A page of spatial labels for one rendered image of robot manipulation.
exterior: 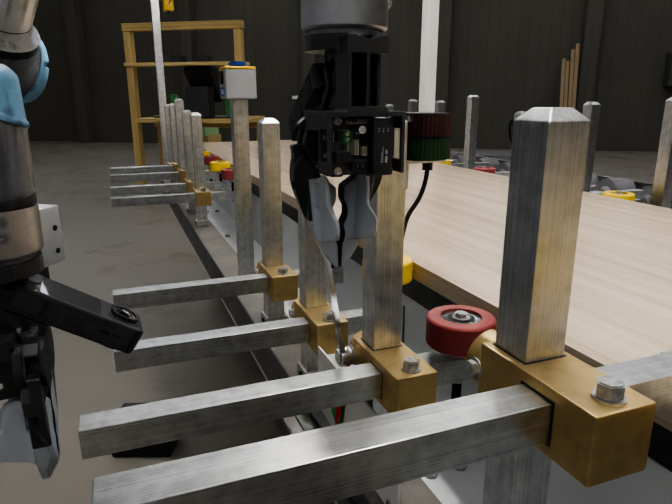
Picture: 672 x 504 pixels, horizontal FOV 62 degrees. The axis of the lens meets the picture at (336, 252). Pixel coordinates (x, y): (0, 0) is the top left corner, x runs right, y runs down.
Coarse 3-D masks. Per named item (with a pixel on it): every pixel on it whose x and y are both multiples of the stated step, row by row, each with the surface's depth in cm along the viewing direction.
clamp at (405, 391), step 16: (368, 352) 65; (384, 352) 64; (400, 352) 64; (384, 368) 61; (400, 368) 61; (432, 368) 61; (384, 384) 61; (400, 384) 59; (416, 384) 59; (432, 384) 60; (384, 400) 62; (400, 400) 59; (416, 400) 60; (432, 400) 61
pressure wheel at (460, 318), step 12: (432, 312) 67; (444, 312) 67; (456, 312) 65; (468, 312) 67; (480, 312) 67; (432, 324) 64; (444, 324) 63; (456, 324) 63; (468, 324) 63; (480, 324) 63; (492, 324) 63; (432, 336) 64; (444, 336) 63; (456, 336) 62; (468, 336) 62; (432, 348) 65; (444, 348) 63; (456, 348) 63; (468, 348) 62; (456, 384) 67; (456, 396) 68
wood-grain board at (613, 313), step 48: (288, 144) 315; (288, 192) 155; (336, 192) 155; (432, 192) 155; (480, 192) 155; (432, 240) 103; (480, 240) 103; (624, 240) 103; (432, 288) 85; (480, 288) 77; (576, 288) 77; (624, 288) 77; (576, 336) 62; (624, 336) 62
